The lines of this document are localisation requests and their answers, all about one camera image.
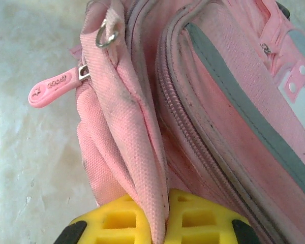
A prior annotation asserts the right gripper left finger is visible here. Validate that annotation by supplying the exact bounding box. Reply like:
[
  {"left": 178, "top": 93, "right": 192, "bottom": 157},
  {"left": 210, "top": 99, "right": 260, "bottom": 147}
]
[{"left": 52, "top": 194, "right": 154, "bottom": 244}]

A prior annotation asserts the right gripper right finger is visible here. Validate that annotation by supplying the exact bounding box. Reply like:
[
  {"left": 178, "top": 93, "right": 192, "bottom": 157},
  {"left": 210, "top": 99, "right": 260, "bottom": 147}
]
[{"left": 164, "top": 188, "right": 258, "bottom": 244}]

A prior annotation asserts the pink school backpack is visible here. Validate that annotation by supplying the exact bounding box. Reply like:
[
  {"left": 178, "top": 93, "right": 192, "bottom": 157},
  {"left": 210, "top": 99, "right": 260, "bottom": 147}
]
[{"left": 27, "top": 0, "right": 305, "bottom": 244}]

